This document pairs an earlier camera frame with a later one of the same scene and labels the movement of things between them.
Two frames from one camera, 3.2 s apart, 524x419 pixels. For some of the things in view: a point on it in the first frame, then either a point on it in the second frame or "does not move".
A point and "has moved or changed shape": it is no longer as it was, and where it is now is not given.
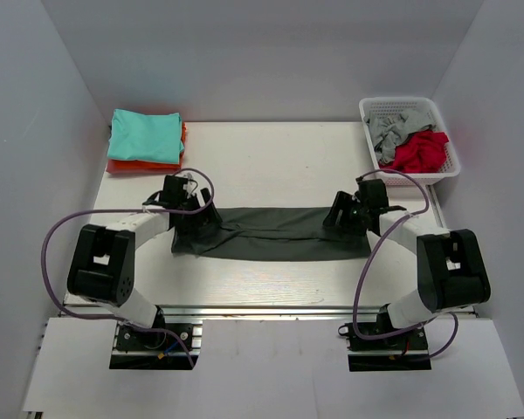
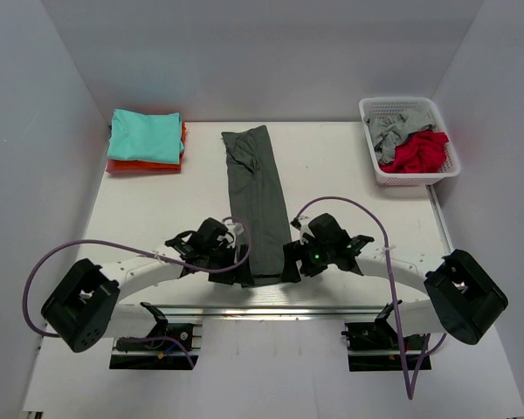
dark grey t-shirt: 272,234 has moved or changed shape
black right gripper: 343,201 to 293,253
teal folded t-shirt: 135,137 does not move
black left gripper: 212,216 to 242,274
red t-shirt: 421,152 does not move
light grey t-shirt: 387,132 does not move
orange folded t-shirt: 138,163 does not move
